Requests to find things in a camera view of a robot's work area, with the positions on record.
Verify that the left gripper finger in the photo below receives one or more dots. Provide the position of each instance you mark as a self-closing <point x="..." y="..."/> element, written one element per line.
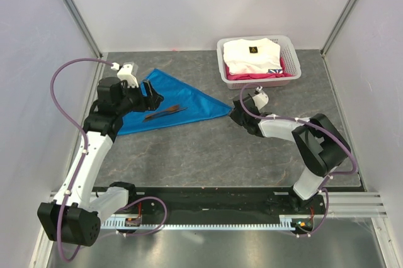
<point x="154" y="101"/>
<point x="150" y="91"/>

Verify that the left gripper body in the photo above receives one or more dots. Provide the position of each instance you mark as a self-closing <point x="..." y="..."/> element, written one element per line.
<point x="133" y="100"/>

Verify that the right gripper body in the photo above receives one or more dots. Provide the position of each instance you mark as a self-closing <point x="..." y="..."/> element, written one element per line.
<point x="238" y="118"/>

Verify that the wooden fork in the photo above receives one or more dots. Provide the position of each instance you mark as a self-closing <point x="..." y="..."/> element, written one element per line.
<point x="163" y="110"/>

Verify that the blue cloth napkin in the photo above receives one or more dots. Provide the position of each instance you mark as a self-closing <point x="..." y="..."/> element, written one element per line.
<point x="182" y="104"/>

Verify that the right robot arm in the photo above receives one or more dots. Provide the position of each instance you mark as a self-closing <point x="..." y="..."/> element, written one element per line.
<point x="321" y="147"/>

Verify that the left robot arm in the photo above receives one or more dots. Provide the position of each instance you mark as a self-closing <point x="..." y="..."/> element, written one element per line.
<point x="73" y="216"/>

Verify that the pink folded cloth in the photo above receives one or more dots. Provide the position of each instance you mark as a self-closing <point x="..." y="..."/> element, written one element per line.
<point x="270" y="75"/>

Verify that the white folded shirt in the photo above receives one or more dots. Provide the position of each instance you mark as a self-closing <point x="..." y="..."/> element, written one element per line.
<point x="252" y="57"/>

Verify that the white plastic basket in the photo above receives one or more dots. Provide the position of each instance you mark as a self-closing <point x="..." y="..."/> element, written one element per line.
<point x="287" y="52"/>

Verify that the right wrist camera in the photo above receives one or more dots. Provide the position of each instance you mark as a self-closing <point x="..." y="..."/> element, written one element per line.
<point x="260" y="98"/>

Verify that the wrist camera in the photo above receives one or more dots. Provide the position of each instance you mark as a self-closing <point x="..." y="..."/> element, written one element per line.
<point x="260" y="98"/>
<point x="127" y="73"/>

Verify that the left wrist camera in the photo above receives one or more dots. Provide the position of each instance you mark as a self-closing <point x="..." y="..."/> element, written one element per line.
<point x="127" y="73"/>

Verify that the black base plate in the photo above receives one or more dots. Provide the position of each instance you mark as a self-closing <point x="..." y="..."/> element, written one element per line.
<point x="273" y="201"/>

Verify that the left aluminium frame post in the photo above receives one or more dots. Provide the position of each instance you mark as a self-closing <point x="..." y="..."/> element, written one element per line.
<point x="83" y="28"/>

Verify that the slotted cable duct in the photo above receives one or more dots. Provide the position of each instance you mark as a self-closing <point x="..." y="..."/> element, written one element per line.
<point x="121" y="223"/>

